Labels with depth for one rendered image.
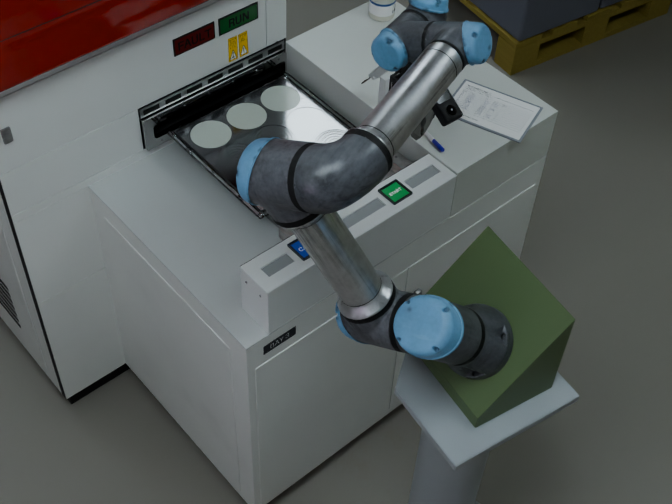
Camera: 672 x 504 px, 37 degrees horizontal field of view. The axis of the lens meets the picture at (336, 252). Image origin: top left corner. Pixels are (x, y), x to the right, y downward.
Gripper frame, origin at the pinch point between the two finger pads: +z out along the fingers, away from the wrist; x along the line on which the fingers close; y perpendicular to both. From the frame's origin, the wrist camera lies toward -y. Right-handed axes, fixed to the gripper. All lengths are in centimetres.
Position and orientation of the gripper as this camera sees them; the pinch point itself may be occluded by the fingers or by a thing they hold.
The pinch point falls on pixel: (419, 136)
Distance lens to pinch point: 217.7
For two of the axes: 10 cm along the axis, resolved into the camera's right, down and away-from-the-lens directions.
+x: -7.6, 4.7, -4.5
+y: -6.5, -5.8, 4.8
